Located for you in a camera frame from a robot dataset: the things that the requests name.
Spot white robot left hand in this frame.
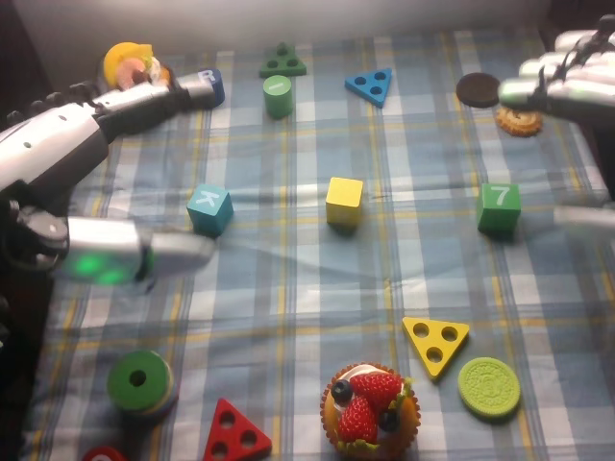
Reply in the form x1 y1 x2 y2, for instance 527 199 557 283
0 71 218 289

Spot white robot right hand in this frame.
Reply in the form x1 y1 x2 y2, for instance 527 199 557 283
498 13 615 235

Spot green cube block number 7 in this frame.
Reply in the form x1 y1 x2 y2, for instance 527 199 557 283
476 182 523 238

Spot teal cube block letter K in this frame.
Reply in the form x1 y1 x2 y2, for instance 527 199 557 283
185 182 235 239

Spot tan toy butter biscuit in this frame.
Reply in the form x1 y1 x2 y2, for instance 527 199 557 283
495 105 545 139

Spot brown toy sandwich cookie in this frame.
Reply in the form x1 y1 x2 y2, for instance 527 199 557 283
455 72 504 109

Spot yellow topped toy cupcake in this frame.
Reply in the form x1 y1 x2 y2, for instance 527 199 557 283
103 41 173 92

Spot blue cylinder block letter R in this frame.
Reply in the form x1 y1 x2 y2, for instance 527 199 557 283
195 66 227 109

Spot blue triangle block three holes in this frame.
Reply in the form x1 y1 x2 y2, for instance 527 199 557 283
343 67 394 109

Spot green cylinder block minus sign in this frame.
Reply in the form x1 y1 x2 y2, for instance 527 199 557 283
262 75 295 120

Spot green triangle block three holes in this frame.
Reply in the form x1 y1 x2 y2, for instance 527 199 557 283
258 41 308 80

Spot yellow cube block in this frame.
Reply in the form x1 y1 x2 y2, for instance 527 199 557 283
325 177 365 227

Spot stack of coloured rings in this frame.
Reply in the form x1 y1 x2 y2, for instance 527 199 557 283
106 350 181 425

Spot white backdrop panel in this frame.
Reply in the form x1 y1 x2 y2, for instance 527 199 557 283
18 0 554 49

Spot blue plaid tablecloth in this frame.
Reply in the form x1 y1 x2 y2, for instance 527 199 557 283
18 31 615 461

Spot yellow triangle block three holes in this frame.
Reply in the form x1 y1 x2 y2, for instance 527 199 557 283
401 316 471 381

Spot green toy sandwich cookie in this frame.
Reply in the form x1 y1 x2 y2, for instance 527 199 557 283
456 357 523 421

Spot red triangle block three holes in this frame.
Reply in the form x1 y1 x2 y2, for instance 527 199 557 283
202 398 274 461

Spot strawberry toy cupcake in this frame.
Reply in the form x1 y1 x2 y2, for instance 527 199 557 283
319 363 421 455

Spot red ring block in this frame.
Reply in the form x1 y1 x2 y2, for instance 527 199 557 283
80 446 129 461

